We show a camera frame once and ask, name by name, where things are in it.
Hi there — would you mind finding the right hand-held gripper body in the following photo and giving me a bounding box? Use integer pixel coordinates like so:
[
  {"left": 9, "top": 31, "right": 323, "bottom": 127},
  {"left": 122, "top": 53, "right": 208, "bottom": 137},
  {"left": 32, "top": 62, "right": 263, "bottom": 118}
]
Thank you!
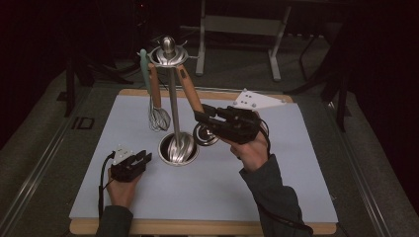
[{"left": 214, "top": 88, "right": 288, "bottom": 145}]

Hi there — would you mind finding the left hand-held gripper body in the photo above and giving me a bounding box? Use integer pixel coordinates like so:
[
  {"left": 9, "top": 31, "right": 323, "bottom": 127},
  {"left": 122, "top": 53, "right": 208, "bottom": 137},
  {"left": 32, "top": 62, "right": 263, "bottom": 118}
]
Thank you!
[{"left": 110, "top": 144, "right": 143, "bottom": 183}]

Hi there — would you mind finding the wooden handle steel spoon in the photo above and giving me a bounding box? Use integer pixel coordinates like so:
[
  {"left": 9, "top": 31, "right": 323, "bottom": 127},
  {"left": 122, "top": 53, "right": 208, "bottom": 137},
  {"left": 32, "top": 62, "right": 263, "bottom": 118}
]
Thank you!
[{"left": 175, "top": 63, "right": 221, "bottom": 148}]

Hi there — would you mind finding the steel utensil stand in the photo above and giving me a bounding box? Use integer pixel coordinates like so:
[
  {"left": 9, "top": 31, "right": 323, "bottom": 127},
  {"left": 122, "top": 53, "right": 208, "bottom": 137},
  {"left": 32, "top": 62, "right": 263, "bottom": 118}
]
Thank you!
[{"left": 144, "top": 35, "right": 201, "bottom": 167}]

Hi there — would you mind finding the mint handle wire whisk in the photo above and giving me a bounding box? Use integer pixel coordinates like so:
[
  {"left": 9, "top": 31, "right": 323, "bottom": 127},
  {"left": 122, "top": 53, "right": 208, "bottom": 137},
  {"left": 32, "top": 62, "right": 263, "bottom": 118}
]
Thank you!
[{"left": 138, "top": 48, "right": 172, "bottom": 133}]

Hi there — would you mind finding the person's left hand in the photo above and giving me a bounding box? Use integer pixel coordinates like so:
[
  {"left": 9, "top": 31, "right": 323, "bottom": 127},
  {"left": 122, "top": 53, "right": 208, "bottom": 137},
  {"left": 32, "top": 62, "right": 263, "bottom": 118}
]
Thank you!
[{"left": 106, "top": 171, "right": 143, "bottom": 209}]

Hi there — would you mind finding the person's right hand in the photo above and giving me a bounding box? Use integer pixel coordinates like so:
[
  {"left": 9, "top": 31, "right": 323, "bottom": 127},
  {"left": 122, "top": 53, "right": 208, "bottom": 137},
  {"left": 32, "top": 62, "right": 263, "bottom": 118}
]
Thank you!
[{"left": 219, "top": 129, "right": 272, "bottom": 173}]

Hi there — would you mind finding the pale table mat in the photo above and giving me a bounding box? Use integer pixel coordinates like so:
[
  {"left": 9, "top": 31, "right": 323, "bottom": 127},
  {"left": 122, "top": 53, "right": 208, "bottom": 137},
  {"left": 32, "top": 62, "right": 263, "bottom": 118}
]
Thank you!
[{"left": 69, "top": 94, "right": 340, "bottom": 223}]

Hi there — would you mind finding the black tripod stand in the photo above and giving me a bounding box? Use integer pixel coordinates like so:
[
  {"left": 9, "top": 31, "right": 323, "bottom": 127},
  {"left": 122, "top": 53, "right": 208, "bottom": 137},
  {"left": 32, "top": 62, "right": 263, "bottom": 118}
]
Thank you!
[
  {"left": 78, "top": 48, "right": 156, "bottom": 91},
  {"left": 285, "top": 33, "right": 340, "bottom": 104}
]

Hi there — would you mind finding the left hand-held gripper cable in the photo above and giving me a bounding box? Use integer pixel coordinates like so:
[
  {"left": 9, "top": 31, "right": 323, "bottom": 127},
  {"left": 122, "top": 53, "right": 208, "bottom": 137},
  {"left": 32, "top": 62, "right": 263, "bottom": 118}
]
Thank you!
[{"left": 97, "top": 150, "right": 117, "bottom": 220}]

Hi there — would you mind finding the metal floor rail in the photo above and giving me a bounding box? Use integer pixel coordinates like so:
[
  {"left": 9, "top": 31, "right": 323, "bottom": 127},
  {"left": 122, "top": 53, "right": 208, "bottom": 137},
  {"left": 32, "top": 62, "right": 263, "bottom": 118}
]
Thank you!
[
  {"left": 327, "top": 103, "right": 393, "bottom": 237},
  {"left": 0, "top": 87, "right": 92, "bottom": 237}
]

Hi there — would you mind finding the grey metal desk frame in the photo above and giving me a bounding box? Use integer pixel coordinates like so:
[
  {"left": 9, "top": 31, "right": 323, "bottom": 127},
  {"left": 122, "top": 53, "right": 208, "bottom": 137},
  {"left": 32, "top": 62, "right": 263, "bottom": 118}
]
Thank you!
[{"left": 179, "top": 0, "right": 293, "bottom": 83}]

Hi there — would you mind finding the black metal post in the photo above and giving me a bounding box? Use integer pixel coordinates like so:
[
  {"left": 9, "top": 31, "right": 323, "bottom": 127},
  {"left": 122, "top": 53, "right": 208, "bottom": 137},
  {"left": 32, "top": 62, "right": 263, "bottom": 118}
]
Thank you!
[{"left": 63, "top": 58, "right": 76, "bottom": 119}]

